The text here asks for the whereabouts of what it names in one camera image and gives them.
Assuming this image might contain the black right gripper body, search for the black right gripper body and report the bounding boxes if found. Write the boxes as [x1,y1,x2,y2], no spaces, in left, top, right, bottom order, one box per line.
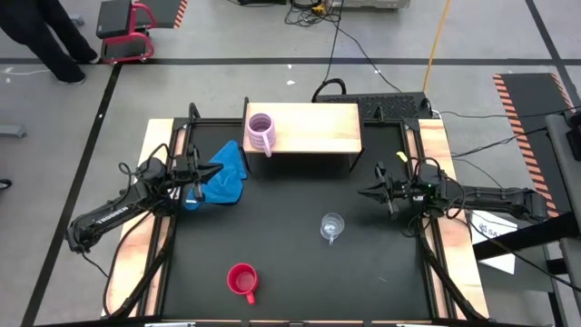
[374,162,430,220]

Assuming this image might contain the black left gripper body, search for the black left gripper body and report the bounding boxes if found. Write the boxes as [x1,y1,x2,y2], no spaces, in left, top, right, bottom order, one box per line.
[171,144,204,202]

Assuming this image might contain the clear plastic mug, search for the clear plastic mug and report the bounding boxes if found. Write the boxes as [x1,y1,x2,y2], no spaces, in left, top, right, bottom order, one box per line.
[320,212,346,246]

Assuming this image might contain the pink collapsible silicone cup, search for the pink collapsible silicone cup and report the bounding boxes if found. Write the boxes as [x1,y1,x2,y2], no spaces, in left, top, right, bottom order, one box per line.
[246,113,277,159]

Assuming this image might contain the red plastic mug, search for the red plastic mug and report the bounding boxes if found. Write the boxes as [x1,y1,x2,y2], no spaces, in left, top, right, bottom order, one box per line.
[226,263,260,306]

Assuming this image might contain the wooden shelf with black legs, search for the wooden shelf with black legs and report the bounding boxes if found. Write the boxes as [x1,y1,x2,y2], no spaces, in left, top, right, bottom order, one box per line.
[240,95,366,174]

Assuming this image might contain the blue cloth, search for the blue cloth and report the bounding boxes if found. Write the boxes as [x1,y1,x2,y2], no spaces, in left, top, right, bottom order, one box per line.
[183,139,250,211]

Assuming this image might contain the light wood side panel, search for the light wood side panel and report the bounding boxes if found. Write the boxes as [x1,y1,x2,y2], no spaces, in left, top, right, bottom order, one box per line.
[102,118,187,318]
[417,118,490,319]

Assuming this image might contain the black perforated case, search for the black perforated case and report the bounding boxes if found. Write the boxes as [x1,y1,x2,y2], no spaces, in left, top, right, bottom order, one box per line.
[312,92,432,122]

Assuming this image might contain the white paper sign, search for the white paper sign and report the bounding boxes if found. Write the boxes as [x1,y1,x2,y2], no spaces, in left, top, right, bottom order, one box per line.
[469,206,518,276]

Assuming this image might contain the black beam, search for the black beam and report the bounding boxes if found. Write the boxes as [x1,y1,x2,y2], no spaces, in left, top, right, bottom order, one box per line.
[471,211,581,263]

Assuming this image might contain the hazard striped black mat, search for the hazard striped black mat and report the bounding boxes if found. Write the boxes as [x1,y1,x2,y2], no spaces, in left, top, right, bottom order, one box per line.
[152,0,189,29]
[492,72,577,219]

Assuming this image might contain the red and black step stool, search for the red and black step stool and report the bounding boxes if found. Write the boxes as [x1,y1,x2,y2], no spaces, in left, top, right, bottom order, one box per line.
[94,0,158,64]

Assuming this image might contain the grey metal foot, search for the grey metal foot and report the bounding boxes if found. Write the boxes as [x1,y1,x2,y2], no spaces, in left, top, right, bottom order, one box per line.
[0,124,27,139]

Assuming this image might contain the silver box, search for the silver box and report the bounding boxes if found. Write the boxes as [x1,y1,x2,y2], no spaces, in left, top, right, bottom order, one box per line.
[330,0,412,10]

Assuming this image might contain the person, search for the person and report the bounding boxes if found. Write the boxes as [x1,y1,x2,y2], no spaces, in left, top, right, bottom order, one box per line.
[0,0,100,85]

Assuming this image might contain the black table frame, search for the black table frame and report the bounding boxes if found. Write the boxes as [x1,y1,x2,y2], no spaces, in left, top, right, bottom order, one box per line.
[152,115,455,324]

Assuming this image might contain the thick black cable loop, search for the thick black cable loop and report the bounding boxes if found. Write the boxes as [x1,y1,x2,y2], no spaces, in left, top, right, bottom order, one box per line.
[310,77,347,104]

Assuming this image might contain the yellow cable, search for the yellow cable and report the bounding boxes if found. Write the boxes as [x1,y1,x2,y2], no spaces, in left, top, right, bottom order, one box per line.
[421,0,453,94]

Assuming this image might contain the tangled black cable bundle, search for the tangled black cable bundle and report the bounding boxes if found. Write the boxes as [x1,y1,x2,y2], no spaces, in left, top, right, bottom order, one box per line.
[284,0,342,27]

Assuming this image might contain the white cable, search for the white cable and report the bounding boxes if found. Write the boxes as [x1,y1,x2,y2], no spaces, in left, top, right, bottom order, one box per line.
[3,66,49,76]

